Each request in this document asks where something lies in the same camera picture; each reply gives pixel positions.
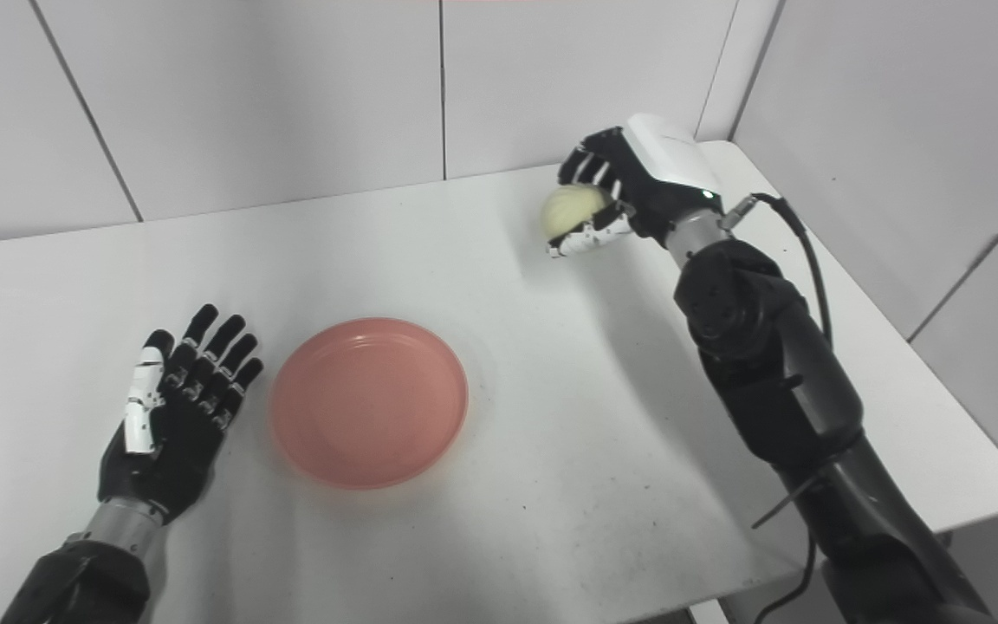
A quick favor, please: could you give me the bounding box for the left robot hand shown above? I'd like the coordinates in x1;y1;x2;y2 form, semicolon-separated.
98;303;264;526

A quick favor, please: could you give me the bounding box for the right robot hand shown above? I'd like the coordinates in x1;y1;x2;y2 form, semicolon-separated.
548;113;723;259

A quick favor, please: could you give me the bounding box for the white steamed bun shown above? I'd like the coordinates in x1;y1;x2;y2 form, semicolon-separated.
541;183;612;243

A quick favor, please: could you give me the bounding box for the pink plate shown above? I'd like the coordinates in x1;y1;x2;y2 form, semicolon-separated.
269;317;470;491

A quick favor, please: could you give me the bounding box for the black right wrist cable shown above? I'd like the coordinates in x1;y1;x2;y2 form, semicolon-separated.
723;192;838;624

